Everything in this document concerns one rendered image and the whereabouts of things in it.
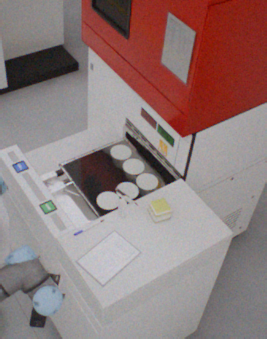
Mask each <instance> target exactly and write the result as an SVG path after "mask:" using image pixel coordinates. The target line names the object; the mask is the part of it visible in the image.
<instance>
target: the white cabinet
mask: <svg viewBox="0 0 267 339"><path fill-rule="evenodd" d="M0 175H1V176H2V174H1V173H0ZM2 179H3V181H4V182H5V184H6V187H7V190H6V192H5V193H3V194H2V203H3V205H4V207H5V208H6V211H7V213H8V216H9V218H10V245H11V250H12V252H13V251H15V249H17V248H18V247H20V246H23V245H28V246H30V247H31V248H32V250H33V252H34V253H35V254H36V256H37V257H38V259H39V260H40V261H41V263H42V264H43V266H44V268H45V270H46V272H47V273H49V274H54V275H59V274H60V284H59V286H60V285H61V283H62V282H63V280H64V279H66V280H67V285H66V292H67V294H66V297H65V298H64V300H63V301H62V304H61V307H60V310H59V311H58V312H57V313H56V314H53V315H52V316H49V317H50V318H51V319H52V321H53V323H54V325H55V326H56V328H57V330H58V331H59V332H60V335H61V337H62V338H63V339H184V338H185V337H187V336H188V335H190V334H191V333H192V332H194V331H196V330H197V327H198V325H199V321H200V319H201V317H202V316H203V312H204V310H205V305H206V303H207V300H208V299H209V296H210V293H211V290H212V289H213V286H214V284H215V280H216V279H217V276H218V274H219V272H220V269H221V265H222V262H223V260H224V258H225V255H226V254H224V255H222V256H221V257H219V258H218V259H216V260H215V261H211V262H210V263H208V264H207V265H206V266H204V267H202V268H200V269H199V270H197V271H195V272H194V273H192V274H191V275H188V276H187V277H185V278H183V279H181V280H180V281H179V282H177V283H176V284H174V285H172V286H171V287H169V288H168V289H166V290H163V291H161V292H160V293H159V294H157V295H155V296H153V297H152V298H150V299H149V300H148V301H146V302H144V303H142V304H140V305H138V306H136V307H134V308H133V309H132V310H131V311H129V312H127V313H126V314H123V315H122V316H121V317H119V318H116V319H115V320H113V321H112V322H110V323H108V324H107V325H105V326H103V327H102V326H101V325H100V324H99V322H98V320H97V319H96V317H95V316H94V314H93V313H92V312H91V310H90V309H89V306H88V304H87V303H86V302H85V301H84V299H83V297H82V296H81V294H80V293H79V292H78V290H77V289H76V288H75V286H74V283H73V281H72V280H71V279H70V277H69V276H68V275H67V273H66V271H65V270H64V269H63V267H62V266H61V264H60V262H59V260H58V259H56V257H55V256H54V254H53V253H52V251H51V249H50V248H49V247H48V245H47V244H46V243H45V241H44V239H43V236H42V235H41V234H40V233H39V232H38V230H37V228H36V227H35V225H34V223H33V222H32V221H31V219H30V218H29V217H28V214H27V212H26V211H25V209H24V208H23V206H22V205H21V203H20V202H19V201H18V199H17V198H16V196H15V195H14V192H13V190H12V189H11V188H10V187H9V185H8V183H7V182H6V180H5V178H4V177H3V176H2Z"/></svg>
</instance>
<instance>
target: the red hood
mask: <svg viewBox="0 0 267 339"><path fill-rule="evenodd" d="M81 19H82V21H81V39H82V41H83V42H84V43H86V44H87V46H88V47H89V48H90V49H91V50H93V51H94V52H95V53H96V54H97V55H98V56H99V57H100V58H101V59H102V60H103V62H104V63H105V64H107V65H108V66H109V67H110V68H112V69H113V70H114V71H115V72H116V73H117V74H118V76H119V77H120V78H121V79H122V80H124V81H125V82H126V83H127V84H128V85H129V86H130V87H131V88H132V89H133V91H134V92H135V93H136V94H138V95H139V96H140V97H141V98H142V99H143V100H144V101H145V102H146V103H147V104H148V105H149V106H150V107H151V108H152V109H153V110H154V111H155V112H156V113H157V114H158V115H159V116H160V117H161V118H162V119H164V120H165V122H166V123H167V124H168V125H169V126H171V127H172V128H173V129H174V130H175V131H176V132H177V133H178V134H179V135H180V137H181V138H185V137H187V136H189V135H191V134H194V133H195V132H197V131H201V130H202V129H204V128H206V127H210V126H213V125H215V124H216V123H220V122H222V121H223V120H225V119H228V118H230V117H232V116H234V115H237V114H238V113H241V112H243V111H248V110H249V109H251V108H253V107H256V106H258V105H260V104H262V103H265V102H266V101H267V0H82V2H81Z"/></svg>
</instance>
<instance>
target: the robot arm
mask: <svg viewBox="0 0 267 339"><path fill-rule="evenodd" d="M6 190H7V187H6V184H5V182H4V181H3V179H2V176H1V175H0V196H1V195H2V194H3V193H5V192H6ZM4 260H5V261H6V265H5V266H4V267H2V268H1V269H0V303H1V302H3V301H4V300H6V299H7V298H8V297H10V296H11V295H13V294H15V293H16V292H17V291H18V290H20V289H21V291H22V292H23V293H25V294H27V295H28V296H29V298H30V301H31V302H32V304H33V308H32V311H31V315H30V327H37V328H44V327H45V320H46V317H47V316H52V315H53V314H56V313H57V312H58V311H59V310H60V307H61V304H62V301H63V300H64V298H65V297H66V294H67V292H66V285H67V280H66V279H64V280H63V282H62V283H61V285H60V286H59V284H60V274H59V275H54V274H49V273H47V272H46V270H45V267H44V266H43V264H42V263H41V261H40V260H39V259H38V257H37V256H36V254H35V253H34V252H33V250H32V248H31V247H30V246H28V245H23V246H20V247H18V248H17V249H15V251H13V252H11V253H10V254H9V255H8V256H7V257H5V258H4ZM57 276H58V279H57ZM56 279H57V280H56Z"/></svg>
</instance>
